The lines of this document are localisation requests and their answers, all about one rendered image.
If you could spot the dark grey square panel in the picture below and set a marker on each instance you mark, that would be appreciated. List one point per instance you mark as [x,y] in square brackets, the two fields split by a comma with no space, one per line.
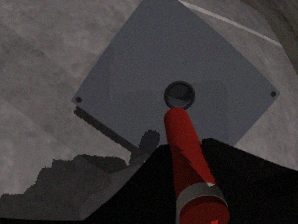
[164,57]

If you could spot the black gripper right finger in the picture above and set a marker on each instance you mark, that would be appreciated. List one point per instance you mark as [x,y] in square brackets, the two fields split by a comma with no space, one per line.
[256,191]

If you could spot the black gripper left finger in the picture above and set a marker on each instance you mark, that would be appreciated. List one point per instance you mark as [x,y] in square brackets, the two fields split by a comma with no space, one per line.
[148,197]

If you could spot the dark red peg with grey band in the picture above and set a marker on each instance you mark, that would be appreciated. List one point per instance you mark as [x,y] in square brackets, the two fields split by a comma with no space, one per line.
[199,198]

